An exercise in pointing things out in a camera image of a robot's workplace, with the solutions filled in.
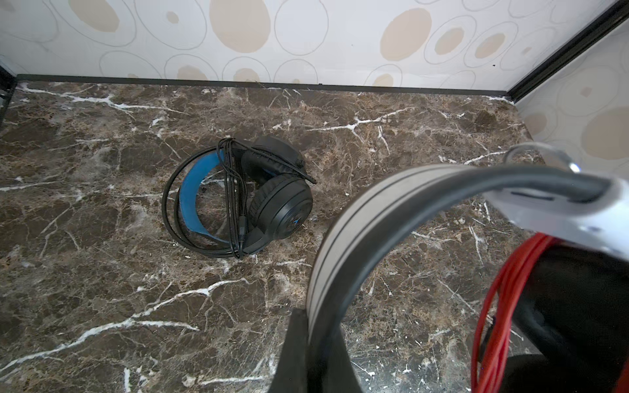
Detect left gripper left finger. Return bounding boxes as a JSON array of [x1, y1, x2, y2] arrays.
[[268, 309, 309, 393]]

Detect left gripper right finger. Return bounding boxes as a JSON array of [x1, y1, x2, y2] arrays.
[[324, 328, 363, 393]]

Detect red headphone cable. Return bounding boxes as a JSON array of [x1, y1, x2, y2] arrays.
[[470, 233, 629, 393]]

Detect black blue headphones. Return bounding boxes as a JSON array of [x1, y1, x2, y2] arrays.
[[161, 136, 316, 259]]

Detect white black headphones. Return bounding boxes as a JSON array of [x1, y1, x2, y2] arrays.
[[306, 146, 628, 392]]

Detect right black corner post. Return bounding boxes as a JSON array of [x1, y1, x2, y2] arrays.
[[506, 0, 628, 103]]

